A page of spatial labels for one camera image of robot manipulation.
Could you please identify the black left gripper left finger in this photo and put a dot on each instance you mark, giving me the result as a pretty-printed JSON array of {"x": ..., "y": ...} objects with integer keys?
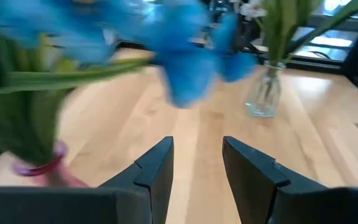
[{"x": 73, "y": 205}]

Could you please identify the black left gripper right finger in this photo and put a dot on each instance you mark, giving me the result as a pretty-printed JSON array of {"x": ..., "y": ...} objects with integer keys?
[{"x": 322, "y": 207}]

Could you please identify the blue artificial flower bunch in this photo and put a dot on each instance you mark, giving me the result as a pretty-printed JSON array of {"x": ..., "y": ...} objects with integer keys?
[{"x": 185, "y": 71}]

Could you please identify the white artificial tulip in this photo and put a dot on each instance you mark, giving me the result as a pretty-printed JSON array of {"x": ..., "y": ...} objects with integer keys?
[{"x": 337, "y": 15}]

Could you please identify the pink glass vase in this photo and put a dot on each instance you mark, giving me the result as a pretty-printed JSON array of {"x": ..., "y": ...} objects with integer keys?
[{"x": 57, "y": 177}]

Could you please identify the clear glass vase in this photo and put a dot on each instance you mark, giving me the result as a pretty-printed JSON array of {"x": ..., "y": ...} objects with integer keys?
[{"x": 264, "y": 96}]

